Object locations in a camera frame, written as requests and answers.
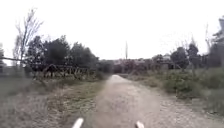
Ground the tall thin pole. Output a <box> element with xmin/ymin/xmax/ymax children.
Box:
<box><xmin>124</xmin><ymin>40</ymin><xmax>129</xmax><ymax>73</ymax></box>

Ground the grey gravel path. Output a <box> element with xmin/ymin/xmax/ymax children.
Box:
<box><xmin>79</xmin><ymin>73</ymin><xmax>224</xmax><ymax>128</ymax></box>

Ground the row of dark trees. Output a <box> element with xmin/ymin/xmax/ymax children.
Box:
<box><xmin>24</xmin><ymin>34</ymin><xmax>114</xmax><ymax>74</ymax></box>

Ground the robot's own part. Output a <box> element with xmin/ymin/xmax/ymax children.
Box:
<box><xmin>71</xmin><ymin>117</ymin><xmax>85</xmax><ymax>128</ymax></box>
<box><xmin>134</xmin><ymin>120</ymin><xmax>145</xmax><ymax>128</ymax></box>

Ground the grass verge with weeds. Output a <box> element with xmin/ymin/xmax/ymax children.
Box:
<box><xmin>118</xmin><ymin>68</ymin><xmax>224</xmax><ymax>118</ymax></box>
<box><xmin>0</xmin><ymin>66</ymin><xmax>113</xmax><ymax>128</ymax></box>

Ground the thin bare tree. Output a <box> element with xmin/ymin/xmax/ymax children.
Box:
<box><xmin>12</xmin><ymin>8</ymin><xmax>44</xmax><ymax>66</ymax></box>

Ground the wooden rail fence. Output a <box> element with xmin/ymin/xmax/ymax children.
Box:
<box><xmin>0</xmin><ymin>56</ymin><xmax>101</xmax><ymax>79</ymax></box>

